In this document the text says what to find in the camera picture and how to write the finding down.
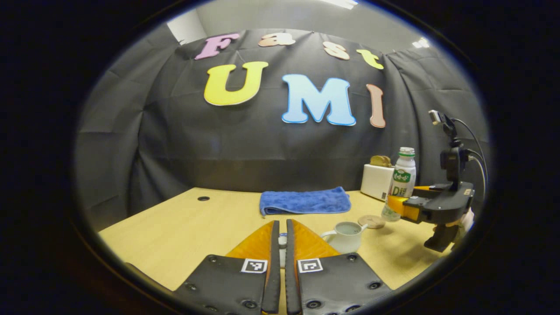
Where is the white toaster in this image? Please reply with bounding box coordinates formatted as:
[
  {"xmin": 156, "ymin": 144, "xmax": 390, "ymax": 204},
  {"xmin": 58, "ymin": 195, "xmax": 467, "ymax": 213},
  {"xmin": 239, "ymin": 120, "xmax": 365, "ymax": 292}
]
[{"xmin": 360, "ymin": 164, "xmax": 394, "ymax": 202}]

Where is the black backdrop cloth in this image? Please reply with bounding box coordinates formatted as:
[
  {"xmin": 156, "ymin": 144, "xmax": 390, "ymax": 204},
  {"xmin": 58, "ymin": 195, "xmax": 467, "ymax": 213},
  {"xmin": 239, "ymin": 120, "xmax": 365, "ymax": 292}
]
[{"xmin": 74, "ymin": 28, "xmax": 490, "ymax": 232}]

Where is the white teacup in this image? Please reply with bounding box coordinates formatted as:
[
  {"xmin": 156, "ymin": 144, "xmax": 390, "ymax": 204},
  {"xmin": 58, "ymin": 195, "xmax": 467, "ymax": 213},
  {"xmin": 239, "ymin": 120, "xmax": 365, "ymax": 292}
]
[{"xmin": 321, "ymin": 222, "xmax": 368, "ymax": 254}]

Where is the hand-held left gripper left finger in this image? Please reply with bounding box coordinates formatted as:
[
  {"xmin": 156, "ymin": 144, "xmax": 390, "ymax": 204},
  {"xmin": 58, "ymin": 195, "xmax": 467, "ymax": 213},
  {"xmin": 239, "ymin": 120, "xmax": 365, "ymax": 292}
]
[{"xmin": 175, "ymin": 220, "xmax": 281, "ymax": 315}]

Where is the blue towel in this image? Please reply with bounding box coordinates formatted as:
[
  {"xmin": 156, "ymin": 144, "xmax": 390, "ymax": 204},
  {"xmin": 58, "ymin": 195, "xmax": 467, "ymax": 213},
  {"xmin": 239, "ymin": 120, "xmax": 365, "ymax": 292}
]
[{"xmin": 259, "ymin": 187, "xmax": 352, "ymax": 217}]

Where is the round cork coaster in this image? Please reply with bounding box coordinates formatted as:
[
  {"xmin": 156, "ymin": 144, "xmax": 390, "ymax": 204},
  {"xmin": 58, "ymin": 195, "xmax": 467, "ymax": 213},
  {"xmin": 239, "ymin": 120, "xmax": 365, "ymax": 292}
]
[{"xmin": 358, "ymin": 215, "xmax": 386, "ymax": 229}]

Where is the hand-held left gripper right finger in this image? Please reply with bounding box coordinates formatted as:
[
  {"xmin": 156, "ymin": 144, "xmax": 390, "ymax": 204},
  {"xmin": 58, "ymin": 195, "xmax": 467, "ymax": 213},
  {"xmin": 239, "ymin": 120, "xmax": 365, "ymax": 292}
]
[{"xmin": 285, "ymin": 219, "xmax": 392, "ymax": 315}]

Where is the white water bottle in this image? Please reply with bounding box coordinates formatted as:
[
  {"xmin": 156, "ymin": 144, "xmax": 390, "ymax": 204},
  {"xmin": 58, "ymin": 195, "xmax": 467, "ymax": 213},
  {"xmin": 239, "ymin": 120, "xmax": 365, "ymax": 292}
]
[{"xmin": 381, "ymin": 147, "xmax": 417, "ymax": 221}]

